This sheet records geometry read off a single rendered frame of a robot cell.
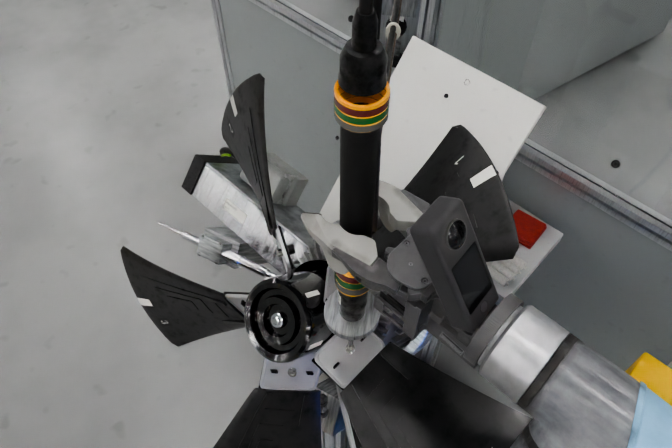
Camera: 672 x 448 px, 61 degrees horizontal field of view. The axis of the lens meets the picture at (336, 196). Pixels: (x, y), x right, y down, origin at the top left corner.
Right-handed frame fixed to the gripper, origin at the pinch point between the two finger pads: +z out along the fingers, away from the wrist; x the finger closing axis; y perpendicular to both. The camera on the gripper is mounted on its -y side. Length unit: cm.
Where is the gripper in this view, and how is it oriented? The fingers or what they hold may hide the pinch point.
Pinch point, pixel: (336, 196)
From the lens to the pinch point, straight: 57.1
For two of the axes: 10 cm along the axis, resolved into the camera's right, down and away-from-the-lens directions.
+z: -7.2, -5.4, 4.4
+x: 6.9, -5.6, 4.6
